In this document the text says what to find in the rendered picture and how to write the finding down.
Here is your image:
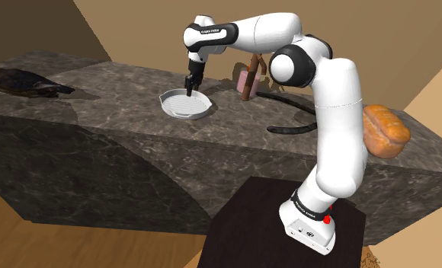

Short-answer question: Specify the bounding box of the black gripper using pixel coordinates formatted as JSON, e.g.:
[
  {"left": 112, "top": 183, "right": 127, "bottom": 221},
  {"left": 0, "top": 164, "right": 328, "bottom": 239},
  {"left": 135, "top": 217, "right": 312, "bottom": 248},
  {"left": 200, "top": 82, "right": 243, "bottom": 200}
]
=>
[{"left": 184, "top": 59, "right": 207, "bottom": 98}]

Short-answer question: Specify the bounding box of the white round grill pan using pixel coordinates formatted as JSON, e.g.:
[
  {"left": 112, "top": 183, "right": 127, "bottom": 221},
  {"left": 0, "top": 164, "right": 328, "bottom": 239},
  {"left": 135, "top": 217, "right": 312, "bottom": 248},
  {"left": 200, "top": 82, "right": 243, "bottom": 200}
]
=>
[{"left": 159, "top": 88, "right": 213, "bottom": 121}]

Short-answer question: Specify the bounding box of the pink utensil holder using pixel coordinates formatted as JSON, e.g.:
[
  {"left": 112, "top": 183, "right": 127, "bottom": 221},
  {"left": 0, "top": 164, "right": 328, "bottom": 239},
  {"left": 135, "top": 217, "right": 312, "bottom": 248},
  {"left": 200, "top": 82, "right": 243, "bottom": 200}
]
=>
[{"left": 236, "top": 69, "right": 261, "bottom": 95}]

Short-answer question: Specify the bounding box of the dark marble counter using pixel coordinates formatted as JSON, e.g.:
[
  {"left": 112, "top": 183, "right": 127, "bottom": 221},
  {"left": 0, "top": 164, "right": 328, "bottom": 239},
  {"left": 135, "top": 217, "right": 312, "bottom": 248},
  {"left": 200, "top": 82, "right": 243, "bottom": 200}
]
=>
[{"left": 0, "top": 49, "right": 442, "bottom": 247}]

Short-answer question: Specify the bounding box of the dark robot stand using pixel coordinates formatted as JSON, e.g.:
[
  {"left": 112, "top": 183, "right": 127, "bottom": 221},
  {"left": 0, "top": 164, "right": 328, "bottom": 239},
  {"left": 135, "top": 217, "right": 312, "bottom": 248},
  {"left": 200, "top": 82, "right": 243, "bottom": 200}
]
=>
[{"left": 197, "top": 176, "right": 367, "bottom": 268}]

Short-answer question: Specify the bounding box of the dark bird figure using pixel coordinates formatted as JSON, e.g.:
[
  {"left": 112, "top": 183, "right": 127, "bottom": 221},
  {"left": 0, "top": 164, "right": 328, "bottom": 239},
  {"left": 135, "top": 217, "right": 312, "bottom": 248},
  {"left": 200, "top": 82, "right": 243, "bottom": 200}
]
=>
[{"left": 0, "top": 67, "right": 76, "bottom": 99}]

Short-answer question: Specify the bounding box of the orange bread loaf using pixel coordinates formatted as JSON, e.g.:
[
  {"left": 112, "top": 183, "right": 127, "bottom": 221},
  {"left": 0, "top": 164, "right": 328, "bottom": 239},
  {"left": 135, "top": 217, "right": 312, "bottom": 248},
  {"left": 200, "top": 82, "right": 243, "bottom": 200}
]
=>
[{"left": 362, "top": 104, "right": 412, "bottom": 160}]

